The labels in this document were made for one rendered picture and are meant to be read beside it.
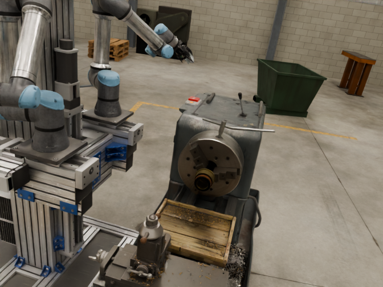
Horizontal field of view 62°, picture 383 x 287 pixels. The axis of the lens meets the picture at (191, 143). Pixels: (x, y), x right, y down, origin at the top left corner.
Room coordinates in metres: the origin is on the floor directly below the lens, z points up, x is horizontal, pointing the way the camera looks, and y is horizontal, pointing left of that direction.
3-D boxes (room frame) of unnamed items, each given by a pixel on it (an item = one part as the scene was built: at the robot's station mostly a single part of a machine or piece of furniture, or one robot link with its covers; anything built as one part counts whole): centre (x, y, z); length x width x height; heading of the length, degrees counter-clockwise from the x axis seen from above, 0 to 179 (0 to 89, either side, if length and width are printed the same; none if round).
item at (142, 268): (0.84, 0.08, 0.99); 0.20 x 0.10 x 0.05; 169
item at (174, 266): (0.80, 0.03, 0.95); 0.43 x 0.17 x 0.05; 79
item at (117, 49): (9.28, 2.71, 0.22); 1.25 x 0.86 x 0.44; 179
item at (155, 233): (0.82, 0.09, 1.13); 0.08 x 0.08 x 0.03
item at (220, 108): (1.81, -0.17, 1.06); 0.59 x 0.48 x 0.39; 169
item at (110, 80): (1.71, 0.50, 1.33); 0.13 x 0.12 x 0.14; 37
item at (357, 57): (9.59, -4.33, 0.50); 1.61 x 0.44 x 1.00; 176
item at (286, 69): (6.43, -1.68, 0.43); 1.34 x 0.94 x 0.85; 8
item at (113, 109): (1.71, 0.50, 1.21); 0.15 x 0.15 x 0.10
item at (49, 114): (1.22, 0.61, 1.33); 0.13 x 0.12 x 0.14; 99
